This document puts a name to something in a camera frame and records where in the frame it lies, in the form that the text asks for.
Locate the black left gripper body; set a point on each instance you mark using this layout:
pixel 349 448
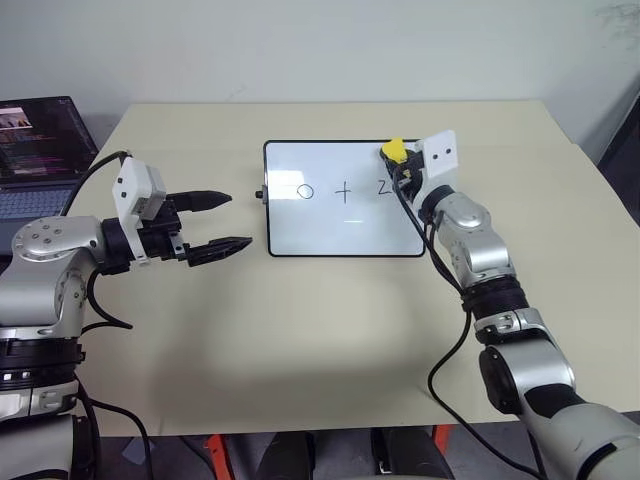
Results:
pixel 160 235

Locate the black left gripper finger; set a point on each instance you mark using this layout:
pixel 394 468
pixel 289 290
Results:
pixel 205 200
pixel 220 248

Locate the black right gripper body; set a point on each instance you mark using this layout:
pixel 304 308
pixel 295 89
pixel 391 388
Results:
pixel 411 172

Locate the yellow whiteboard eraser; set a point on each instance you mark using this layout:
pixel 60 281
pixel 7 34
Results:
pixel 394 148

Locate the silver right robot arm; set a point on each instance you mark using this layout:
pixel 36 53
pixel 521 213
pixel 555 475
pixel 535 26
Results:
pixel 515 350

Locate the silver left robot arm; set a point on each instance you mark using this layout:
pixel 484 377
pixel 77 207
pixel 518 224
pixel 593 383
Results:
pixel 40 280

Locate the small black whiteboard knob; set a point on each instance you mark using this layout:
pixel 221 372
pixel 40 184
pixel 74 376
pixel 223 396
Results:
pixel 259 194

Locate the black framed whiteboard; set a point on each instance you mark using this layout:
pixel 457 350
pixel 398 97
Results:
pixel 340 225

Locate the open grey laptop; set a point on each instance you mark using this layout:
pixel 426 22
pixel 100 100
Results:
pixel 35 150

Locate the orange table leg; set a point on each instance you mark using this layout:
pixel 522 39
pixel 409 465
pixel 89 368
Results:
pixel 216 449
pixel 443 442

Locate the black furniture piece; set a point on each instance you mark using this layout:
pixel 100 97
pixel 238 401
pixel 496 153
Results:
pixel 622 150

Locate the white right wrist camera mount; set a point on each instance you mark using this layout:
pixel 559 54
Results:
pixel 441 152

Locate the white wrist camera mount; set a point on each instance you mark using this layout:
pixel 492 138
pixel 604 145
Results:
pixel 441 152
pixel 131 187

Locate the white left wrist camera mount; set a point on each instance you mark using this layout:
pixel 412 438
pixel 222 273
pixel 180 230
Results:
pixel 131 187

